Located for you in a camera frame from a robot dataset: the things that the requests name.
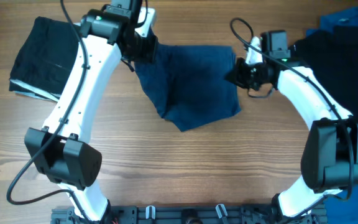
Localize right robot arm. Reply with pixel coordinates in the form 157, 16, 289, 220
226, 30, 358, 222

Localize left white rail clip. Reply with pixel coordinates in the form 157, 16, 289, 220
145, 205, 156, 220

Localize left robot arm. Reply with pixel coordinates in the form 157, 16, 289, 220
24, 1, 157, 223

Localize folded black garment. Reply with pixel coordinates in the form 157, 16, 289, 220
9, 16, 82, 99

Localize blue polo shirt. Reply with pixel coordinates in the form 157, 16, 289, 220
306, 7, 358, 223

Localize black t-shirt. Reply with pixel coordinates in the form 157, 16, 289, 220
290, 26, 358, 121

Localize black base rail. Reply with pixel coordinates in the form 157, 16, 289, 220
50, 203, 328, 224

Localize white rail clip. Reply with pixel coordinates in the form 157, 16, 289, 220
145, 205, 156, 220
215, 203, 227, 219

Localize right white rail clip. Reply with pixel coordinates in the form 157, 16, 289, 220
215, 203, 227, 219

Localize blue denim shorts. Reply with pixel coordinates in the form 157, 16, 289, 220
134, 44, 241, 132

